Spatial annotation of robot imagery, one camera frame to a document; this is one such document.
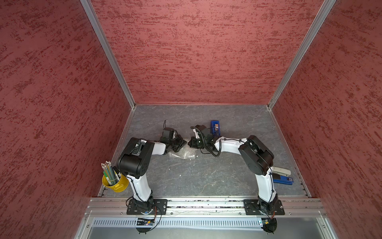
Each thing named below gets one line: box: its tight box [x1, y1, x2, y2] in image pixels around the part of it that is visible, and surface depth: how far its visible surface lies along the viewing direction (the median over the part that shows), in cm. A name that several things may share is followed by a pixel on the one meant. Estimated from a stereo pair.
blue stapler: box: [273, 175, 294, 186], surface depth 83 cm
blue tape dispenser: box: [210, 119, 221, 136], surface depth 102 cm
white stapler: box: [271, 166, 291, 177], surface depth 85 cm
